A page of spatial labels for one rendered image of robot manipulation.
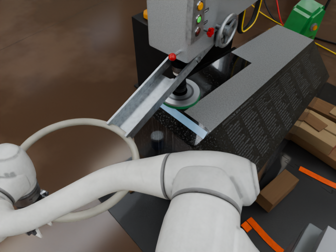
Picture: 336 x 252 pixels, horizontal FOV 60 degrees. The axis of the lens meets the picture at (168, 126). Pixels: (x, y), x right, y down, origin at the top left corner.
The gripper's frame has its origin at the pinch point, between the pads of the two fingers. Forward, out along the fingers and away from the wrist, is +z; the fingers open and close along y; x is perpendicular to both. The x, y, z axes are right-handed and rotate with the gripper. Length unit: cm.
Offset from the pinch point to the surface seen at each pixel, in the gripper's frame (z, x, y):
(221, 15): -48, -29, 95
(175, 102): -7, -18, 77
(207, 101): -6, -32, 88
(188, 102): -8, -24, 80
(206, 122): -5, -36, 74
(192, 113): -5, -28, 76
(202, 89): -6, -26, 95
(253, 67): -9, -47, 125
